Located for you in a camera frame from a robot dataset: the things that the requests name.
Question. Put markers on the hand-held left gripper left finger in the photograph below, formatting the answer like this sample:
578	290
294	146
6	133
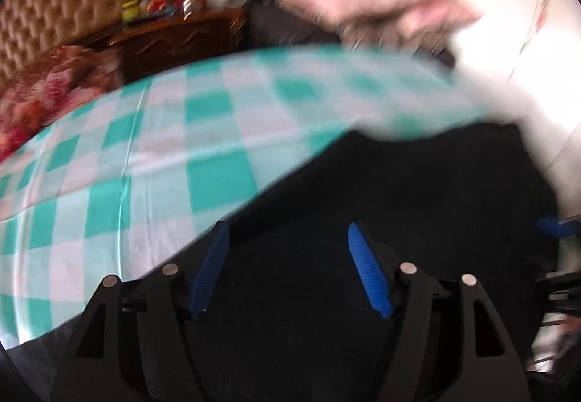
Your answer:
211	266

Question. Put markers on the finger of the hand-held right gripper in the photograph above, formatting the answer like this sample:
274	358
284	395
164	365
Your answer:
556	286
551	226

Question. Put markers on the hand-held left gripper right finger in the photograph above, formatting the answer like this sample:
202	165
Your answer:
367	270

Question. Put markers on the black pants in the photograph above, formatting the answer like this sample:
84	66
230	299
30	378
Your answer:
317	202

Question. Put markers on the teal white checked bed sheet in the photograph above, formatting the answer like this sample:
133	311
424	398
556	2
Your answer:
136	157

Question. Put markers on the dark wooden nightstand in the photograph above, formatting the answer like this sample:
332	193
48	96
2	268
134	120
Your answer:
181	39

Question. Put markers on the red floral blanket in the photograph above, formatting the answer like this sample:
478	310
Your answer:
41	89

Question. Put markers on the black chair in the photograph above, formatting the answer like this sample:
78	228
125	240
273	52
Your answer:
281	28

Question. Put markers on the red tin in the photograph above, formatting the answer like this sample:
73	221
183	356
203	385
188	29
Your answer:
194	5

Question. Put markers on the yellow jar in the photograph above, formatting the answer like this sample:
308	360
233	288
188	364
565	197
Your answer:
130	11

